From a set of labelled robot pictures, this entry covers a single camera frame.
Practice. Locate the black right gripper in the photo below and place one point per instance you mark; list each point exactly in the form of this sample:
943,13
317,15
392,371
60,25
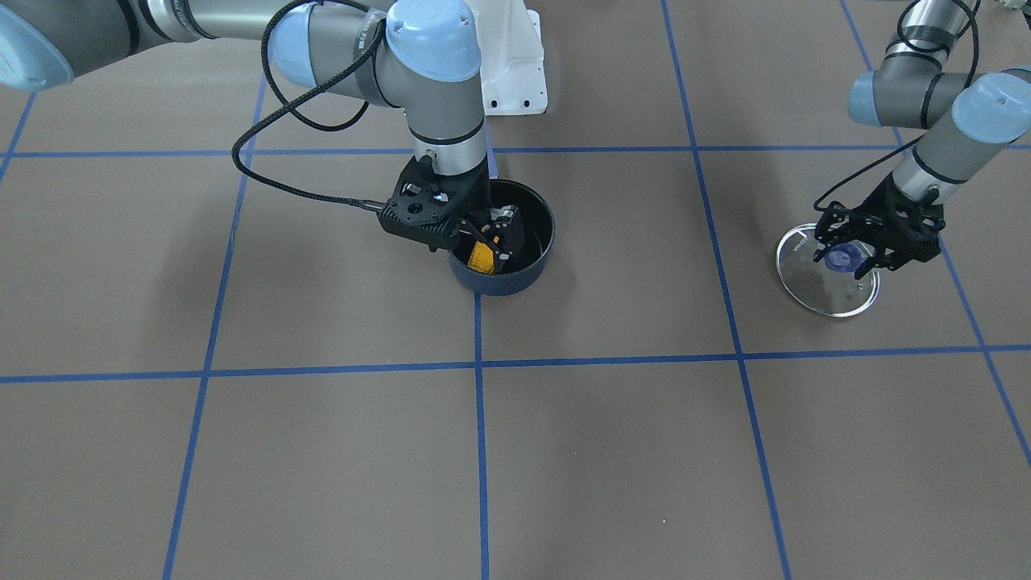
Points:
477,193

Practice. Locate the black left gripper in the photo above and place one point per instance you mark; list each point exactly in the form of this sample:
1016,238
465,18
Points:
900,211

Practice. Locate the yellow plastic corn cob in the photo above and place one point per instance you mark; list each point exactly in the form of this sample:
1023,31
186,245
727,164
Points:
482,259

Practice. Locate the dark blue saucepan purple handle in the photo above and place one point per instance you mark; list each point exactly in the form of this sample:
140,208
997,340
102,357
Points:
525,266

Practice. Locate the glass lid purple knob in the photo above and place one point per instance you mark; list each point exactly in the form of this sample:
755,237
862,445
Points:
827,286

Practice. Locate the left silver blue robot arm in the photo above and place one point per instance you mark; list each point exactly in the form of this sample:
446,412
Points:
966,119

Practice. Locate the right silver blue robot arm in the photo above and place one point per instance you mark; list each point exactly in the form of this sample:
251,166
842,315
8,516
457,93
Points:
421,57

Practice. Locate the brown table mat blue grid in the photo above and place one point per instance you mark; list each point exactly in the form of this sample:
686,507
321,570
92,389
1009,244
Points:
205,378

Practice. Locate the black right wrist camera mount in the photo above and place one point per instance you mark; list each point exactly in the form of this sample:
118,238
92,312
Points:
426,207

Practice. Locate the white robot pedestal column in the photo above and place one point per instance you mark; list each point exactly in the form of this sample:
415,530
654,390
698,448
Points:
512,69

